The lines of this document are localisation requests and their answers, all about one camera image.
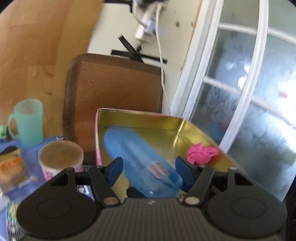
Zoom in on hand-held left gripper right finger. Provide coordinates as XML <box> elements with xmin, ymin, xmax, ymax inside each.
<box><xmin>175</xmin><ymin>156</ymin><xmax>253</xmax><ymax>206</ymax></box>

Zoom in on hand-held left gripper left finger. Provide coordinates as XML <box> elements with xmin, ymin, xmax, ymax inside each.
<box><xmin>47</xmin><ymin>157</ymin><xmax>123</xmax><ymax>207</ymax></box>

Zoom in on blue plastic bottle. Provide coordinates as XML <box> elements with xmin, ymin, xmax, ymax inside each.
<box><xmin>103</xmin><ymin>128</ymin><xmax>183</xmax><ymax>198</ymax></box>

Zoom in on pink biscuit tin box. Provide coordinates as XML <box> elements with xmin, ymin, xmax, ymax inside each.
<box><xmin>94</xmin><ymin>108</ymin><xmax>247</xmax><ymax>200</ymax></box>

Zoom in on pink crumpled cloth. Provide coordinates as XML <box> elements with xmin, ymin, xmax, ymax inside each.
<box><xmin>187</xmin><ymin>143</ymin><xmax>220</xmax><ymax>166</ymax></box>

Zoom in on red and white can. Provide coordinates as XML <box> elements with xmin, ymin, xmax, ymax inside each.
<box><xmin>38</xmin><ymin>140</ymin><xmax>84</xmax><ymax>182</ymax></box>

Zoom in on brown woven chair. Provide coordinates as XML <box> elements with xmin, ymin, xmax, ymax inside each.
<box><xmin>63</xmin><ymin>53</ymin><xmax>165</xmax><ymax>165</ymax></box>

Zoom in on blue patterned tablecloth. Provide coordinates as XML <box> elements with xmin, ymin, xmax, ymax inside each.
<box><xmin>0</xmin><ymin>136</ymin><xmax>97</xmax><ymax>241</ymax></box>

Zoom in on white framed window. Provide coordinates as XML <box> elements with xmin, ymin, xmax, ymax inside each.
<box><xmin>171</xmin><ymin>0</ymin><xmax>296</xmax><ymax>202</ymax></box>

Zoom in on green plastic mug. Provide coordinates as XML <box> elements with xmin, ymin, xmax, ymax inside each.
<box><xmin>7</xmin><ymin>99</ymin><xmax>44</xmax><ymax>147</ymax></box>

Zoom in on orange snack packet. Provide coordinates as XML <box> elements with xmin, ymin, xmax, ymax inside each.
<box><xmin>0</xmin><ymin>148</ymin><xmax>37</xmax><ymax>193</ymax></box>

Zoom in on black tape cross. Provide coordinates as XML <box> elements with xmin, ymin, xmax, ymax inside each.
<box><xmin>111</xmin><ymin>35</ymin><xmax>167</xmax><ymax>64</ymax></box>

